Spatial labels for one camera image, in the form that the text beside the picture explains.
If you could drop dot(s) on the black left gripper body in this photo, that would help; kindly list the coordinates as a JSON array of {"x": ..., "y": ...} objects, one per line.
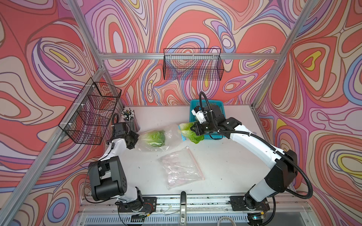
[{"x": 132, "y": 138}]

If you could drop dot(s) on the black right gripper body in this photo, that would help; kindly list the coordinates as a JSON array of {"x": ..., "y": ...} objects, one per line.
[{"x": 206, "y": 126}]

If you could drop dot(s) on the dark green bagged cabbage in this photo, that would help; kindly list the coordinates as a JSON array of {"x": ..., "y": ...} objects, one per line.
[{"x": 155, "y": 138}]

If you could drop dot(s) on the blue-zip clear zip-top bag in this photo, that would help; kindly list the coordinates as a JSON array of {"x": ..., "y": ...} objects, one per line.
[{"x": 173, "y": 139}]

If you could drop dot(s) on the pink-zip clear zip-top bag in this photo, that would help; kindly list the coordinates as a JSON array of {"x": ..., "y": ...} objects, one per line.
[{"x": 181, "y": 168}]

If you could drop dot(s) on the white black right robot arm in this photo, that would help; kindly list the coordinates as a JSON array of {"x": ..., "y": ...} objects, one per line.
[{"x": 283, "y": 165}]

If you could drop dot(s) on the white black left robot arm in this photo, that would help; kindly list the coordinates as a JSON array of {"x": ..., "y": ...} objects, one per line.
[{"x": 106, "y": 175}]

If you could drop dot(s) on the metal pen holder cup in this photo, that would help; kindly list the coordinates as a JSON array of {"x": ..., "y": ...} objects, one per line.
[{"x": 128, "y": 115}]

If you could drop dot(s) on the teal plastic basket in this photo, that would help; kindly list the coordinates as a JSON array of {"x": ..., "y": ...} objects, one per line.
[{"x": 195, "y": 103}]

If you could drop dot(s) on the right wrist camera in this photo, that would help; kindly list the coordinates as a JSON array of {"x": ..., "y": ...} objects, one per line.
[{"x": 200, "y": 116}]

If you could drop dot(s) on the black wire basket left wall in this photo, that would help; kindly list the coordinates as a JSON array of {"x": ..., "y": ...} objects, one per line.
[{"x": 90, "y": 114}]

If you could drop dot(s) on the black wire basket wall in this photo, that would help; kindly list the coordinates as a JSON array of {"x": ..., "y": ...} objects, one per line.
[
  {"x": 192, "y": 64},
  {"x": 90, "y": 114}
]

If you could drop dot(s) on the black wire basket back wall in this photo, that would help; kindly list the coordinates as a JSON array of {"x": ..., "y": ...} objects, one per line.
[{"x": 192, "y": 64}]

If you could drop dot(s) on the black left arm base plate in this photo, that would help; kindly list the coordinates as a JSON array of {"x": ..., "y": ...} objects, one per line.
[{"x": 148, "y": 206}]

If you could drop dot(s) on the aluminium front table rail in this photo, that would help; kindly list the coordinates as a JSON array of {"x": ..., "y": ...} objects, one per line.
[{"x": 211, "y": 203}]

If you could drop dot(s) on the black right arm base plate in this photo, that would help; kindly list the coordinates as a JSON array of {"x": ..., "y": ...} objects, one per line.
[{"x": 240, "y": 203}]

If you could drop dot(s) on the black silver centre bracket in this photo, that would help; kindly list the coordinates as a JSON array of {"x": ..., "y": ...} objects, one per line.
[{"x": 183, "y": 209}]

